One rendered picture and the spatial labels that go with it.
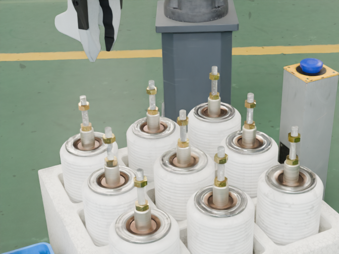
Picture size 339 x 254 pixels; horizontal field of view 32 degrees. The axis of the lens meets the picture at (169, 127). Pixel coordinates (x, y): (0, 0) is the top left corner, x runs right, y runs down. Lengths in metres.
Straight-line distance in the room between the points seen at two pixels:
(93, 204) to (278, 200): 0.27
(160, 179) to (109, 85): 0.89
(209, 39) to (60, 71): 0.67
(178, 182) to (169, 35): 0.54
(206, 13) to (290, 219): 0.62
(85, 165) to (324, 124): 0.44
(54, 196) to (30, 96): 0.80
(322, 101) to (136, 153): 0.34
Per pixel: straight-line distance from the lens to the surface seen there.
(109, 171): 0.88
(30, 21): 2.38
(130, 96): 1.71
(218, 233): 0.83
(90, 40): 0.76
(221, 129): 1.04
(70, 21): 0.78
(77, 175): 0.98
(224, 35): 1.38
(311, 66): 1.08
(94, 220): 0.90
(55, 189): 1.03
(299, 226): 0.90
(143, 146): 1.00
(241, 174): 0.97
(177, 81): 1.41
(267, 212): 0.90
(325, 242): 0.91
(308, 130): 1.11
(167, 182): 0.92
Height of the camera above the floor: 0.76
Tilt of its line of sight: 30 degrees down
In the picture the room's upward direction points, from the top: 2 degrees counter-clockwise
